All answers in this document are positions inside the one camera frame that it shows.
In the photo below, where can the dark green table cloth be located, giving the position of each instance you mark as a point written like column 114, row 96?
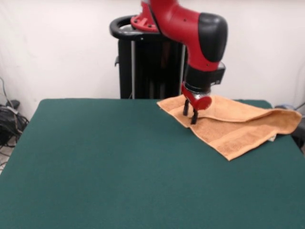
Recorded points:
column 95, row 167

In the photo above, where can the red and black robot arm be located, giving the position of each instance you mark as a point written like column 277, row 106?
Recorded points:
column 186, row 28

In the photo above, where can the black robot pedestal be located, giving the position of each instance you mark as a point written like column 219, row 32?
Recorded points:
column 143, row 71

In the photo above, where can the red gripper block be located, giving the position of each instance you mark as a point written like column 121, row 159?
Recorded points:
column 201, row 103

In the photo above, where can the orange terry towel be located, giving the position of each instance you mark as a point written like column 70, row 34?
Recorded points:
column 238, row 128

